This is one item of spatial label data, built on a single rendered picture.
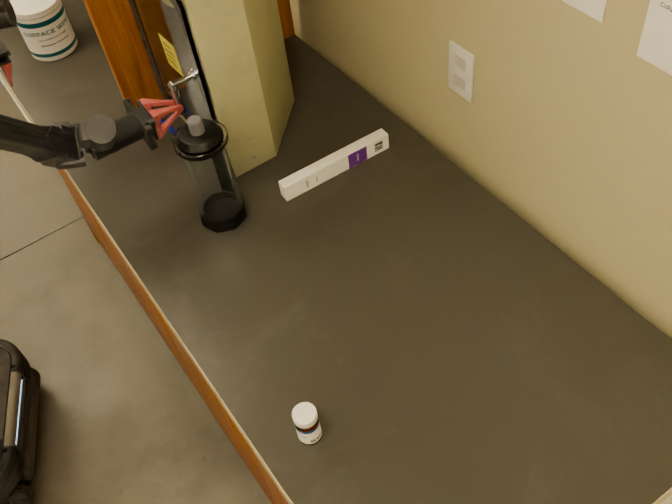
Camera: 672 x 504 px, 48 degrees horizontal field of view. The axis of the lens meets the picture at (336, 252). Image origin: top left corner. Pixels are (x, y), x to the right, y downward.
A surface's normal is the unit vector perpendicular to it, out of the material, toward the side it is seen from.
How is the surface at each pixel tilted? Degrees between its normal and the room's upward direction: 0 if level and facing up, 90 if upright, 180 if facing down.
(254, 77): 90
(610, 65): 90
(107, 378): 0
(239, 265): 0
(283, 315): 0
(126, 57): 90
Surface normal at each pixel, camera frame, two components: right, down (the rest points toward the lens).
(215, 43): 0.57, 0.60
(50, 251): -0.10, -0.63
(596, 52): -0.82, 0.49
